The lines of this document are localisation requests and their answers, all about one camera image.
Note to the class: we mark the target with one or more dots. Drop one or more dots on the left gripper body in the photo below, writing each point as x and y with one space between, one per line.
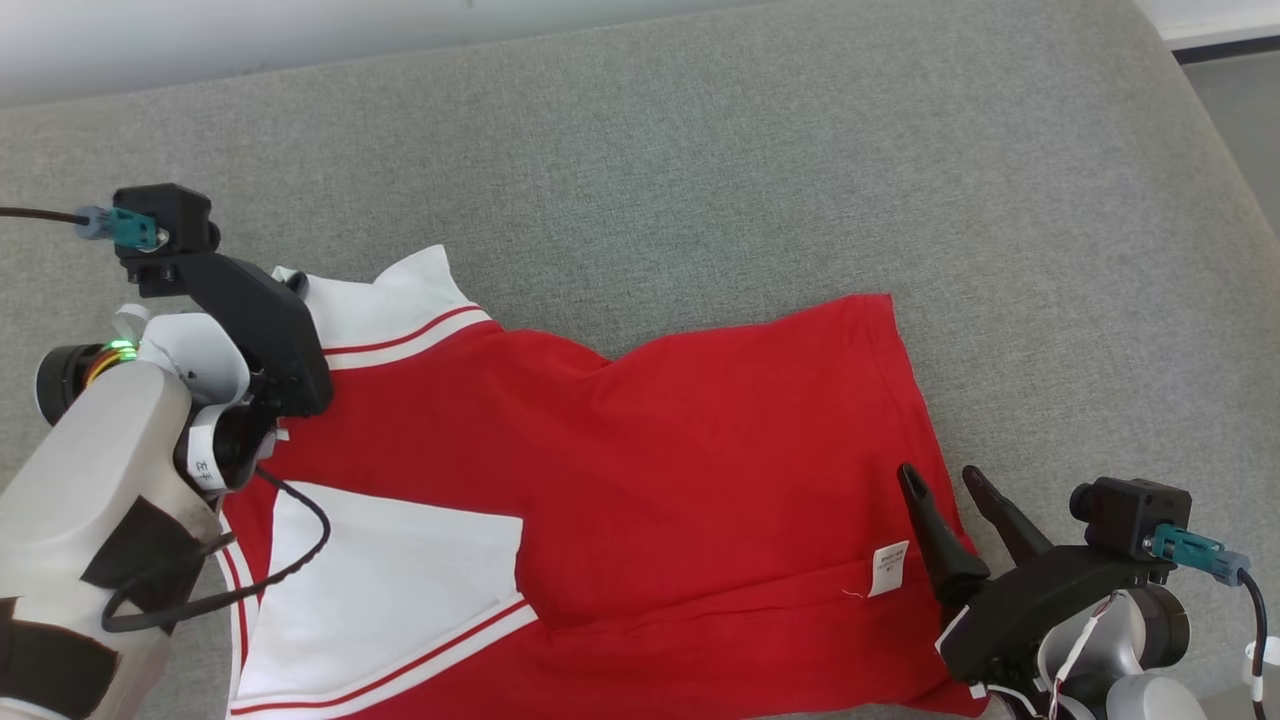
270 340

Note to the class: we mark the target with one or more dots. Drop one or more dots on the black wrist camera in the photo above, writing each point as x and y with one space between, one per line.
1130 515
175 215

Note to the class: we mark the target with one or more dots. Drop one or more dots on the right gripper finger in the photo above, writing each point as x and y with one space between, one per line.
1010 520
945 555

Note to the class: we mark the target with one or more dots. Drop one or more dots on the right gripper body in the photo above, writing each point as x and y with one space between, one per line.
1040 610

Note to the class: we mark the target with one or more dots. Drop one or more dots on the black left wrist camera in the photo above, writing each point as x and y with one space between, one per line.
175 215

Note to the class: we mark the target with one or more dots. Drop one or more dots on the red jersey with white sleeves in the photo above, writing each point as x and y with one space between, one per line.
650 450

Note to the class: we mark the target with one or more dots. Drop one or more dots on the white skirting board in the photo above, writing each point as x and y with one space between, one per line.
1225 30

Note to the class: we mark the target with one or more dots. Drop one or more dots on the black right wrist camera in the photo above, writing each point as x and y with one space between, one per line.
1130 515

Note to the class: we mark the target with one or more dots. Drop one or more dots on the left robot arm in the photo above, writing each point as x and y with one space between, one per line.
90 480

